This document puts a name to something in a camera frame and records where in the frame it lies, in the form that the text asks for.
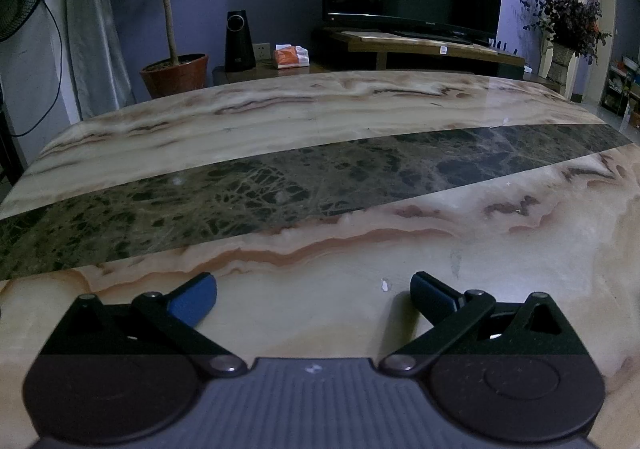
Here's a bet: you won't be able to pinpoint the cluttered storage shelf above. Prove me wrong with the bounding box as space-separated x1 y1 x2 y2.
601 55 640 130

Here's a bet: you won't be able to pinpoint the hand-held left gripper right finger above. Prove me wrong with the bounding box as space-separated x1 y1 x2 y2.
378 271 586 377

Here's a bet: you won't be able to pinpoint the wooden television stand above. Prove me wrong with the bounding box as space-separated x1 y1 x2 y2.
312 26 527 77

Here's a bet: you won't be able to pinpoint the dried flowers in vase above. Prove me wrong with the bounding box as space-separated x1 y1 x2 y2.
518 0 613 86

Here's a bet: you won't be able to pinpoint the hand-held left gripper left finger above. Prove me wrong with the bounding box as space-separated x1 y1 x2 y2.
42 272 248 378

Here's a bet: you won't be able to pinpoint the black speaker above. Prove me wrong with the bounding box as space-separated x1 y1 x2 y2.
224 10 257 73

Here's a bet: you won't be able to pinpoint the black fan cable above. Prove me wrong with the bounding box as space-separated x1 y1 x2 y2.
9 0 64 138

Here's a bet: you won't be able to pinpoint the orange tissue pack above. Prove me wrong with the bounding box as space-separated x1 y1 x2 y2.
272 44 310 70

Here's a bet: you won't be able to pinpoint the pale grey curtain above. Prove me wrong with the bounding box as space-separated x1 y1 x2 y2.
65 0 137 120

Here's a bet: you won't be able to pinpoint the potted tree in terracotta pot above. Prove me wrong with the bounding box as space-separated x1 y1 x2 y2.
102 0 217 100

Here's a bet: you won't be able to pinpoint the low dark cabinet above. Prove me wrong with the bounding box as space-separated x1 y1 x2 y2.
211 61 331 88

